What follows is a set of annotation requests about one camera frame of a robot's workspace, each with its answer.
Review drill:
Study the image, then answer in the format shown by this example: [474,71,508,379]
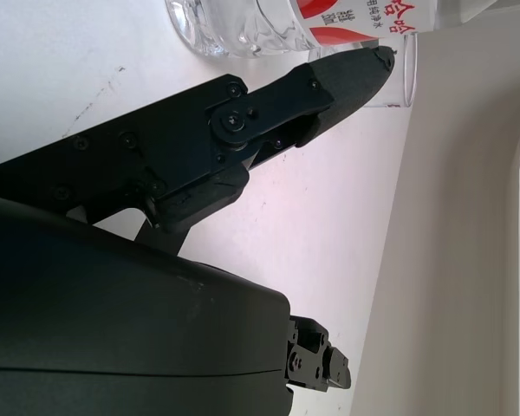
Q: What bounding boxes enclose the clear plastic water bottle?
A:
[166,0,443,60]

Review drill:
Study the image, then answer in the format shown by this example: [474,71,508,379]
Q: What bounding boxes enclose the clear plastic cup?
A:
[307,34,419,109]

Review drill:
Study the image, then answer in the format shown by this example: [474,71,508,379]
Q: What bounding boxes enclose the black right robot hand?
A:
[0,45,395,416]

